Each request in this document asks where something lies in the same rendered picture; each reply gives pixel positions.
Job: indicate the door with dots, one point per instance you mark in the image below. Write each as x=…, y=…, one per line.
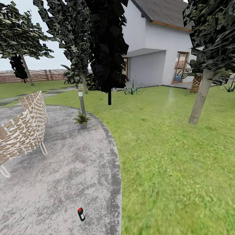
x=179, y=67
x=125, y=71

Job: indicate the insectifuge atomizer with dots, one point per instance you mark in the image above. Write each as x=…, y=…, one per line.
x=81, y=214

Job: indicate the garden chair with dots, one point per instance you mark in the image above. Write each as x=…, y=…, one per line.
x=27, y=130

